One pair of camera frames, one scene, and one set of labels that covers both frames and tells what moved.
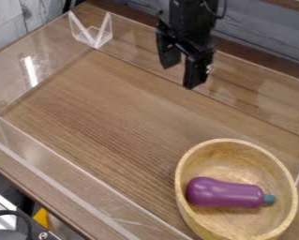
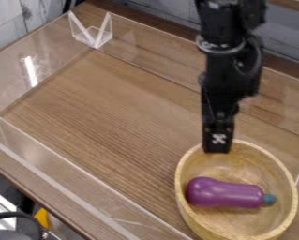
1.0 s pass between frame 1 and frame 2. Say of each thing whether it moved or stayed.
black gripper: moved
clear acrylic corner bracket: stayed
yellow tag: stayed
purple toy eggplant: stayed
